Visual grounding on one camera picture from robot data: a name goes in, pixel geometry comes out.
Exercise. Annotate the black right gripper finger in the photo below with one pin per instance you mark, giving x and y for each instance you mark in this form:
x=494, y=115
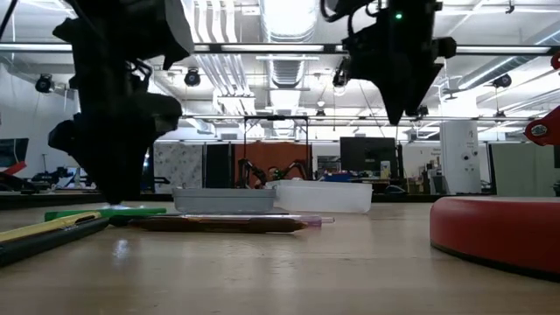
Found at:
x=382, y=92
x=411, y=87

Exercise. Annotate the clear plastic supply box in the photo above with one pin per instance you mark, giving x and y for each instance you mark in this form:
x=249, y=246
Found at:
x=324, y=199

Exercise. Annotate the yellow pen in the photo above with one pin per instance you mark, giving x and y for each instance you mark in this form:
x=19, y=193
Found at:
x=44, y=225

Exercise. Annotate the black partition panel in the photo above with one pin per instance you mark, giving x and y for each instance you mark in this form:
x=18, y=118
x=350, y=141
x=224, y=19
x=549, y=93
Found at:
x=219, y=166

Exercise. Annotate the silver ventilation duct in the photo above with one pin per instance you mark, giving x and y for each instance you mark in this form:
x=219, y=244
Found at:
x=289, y=26

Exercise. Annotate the marble-patterned panel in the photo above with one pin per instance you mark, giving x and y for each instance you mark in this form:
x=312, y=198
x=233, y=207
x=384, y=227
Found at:
x=179, y=166

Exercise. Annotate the orange partition panel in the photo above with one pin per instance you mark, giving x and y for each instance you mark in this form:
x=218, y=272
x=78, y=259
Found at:
x=271, y=153

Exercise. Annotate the red bar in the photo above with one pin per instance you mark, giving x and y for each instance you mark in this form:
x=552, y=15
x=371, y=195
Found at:
x=15, y=168

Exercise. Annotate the green marker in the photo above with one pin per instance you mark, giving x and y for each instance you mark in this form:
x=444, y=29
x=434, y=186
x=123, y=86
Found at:
x=140, y=211

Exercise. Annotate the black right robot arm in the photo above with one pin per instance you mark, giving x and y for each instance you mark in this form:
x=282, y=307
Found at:
x=415, y=13

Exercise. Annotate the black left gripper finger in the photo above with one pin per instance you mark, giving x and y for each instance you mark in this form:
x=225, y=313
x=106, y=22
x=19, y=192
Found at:
x=127, y=170
x=102, y=175

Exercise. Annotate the black monitor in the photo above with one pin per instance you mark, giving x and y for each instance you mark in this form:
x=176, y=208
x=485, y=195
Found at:
x=367, y=153

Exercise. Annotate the dark wall screen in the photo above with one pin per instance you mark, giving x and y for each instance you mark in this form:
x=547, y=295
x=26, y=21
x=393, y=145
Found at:
x=13, y=151

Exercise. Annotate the dark brown pen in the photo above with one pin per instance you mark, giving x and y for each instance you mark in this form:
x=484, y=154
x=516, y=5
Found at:
x=219, y=225

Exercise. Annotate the white cylindrical column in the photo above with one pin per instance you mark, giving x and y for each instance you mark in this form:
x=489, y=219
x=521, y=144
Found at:
x=459, y=153

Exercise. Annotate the black pen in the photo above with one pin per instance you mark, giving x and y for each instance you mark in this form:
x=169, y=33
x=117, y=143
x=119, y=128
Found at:
x=44, y=242

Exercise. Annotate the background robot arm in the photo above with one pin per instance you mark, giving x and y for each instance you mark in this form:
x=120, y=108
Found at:
x=247, y=168
x=299, y=166

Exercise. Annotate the red lamp base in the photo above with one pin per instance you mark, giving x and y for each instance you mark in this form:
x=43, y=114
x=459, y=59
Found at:
x=503, y=232

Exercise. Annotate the grey-green partition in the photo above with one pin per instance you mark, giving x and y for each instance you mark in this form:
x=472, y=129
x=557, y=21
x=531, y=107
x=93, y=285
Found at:
x=520, y=170

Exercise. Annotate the black aluminium rig frame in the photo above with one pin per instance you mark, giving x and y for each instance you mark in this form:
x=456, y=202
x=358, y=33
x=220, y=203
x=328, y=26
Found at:
x=26, y=200

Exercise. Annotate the blue container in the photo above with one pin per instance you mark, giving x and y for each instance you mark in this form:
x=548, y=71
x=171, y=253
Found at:
x=337, y=177

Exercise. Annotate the clear purple pen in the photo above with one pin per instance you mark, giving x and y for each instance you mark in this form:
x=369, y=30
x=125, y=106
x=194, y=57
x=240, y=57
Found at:
x=321, y=220

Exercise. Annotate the black ceiling spotlight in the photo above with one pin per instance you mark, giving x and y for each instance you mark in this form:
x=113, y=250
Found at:
x=44, y=83
x=502, y=81
x=192, y=77

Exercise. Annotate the black stand frame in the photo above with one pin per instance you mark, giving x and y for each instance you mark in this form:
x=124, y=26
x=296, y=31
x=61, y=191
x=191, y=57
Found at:
x=275, y=117

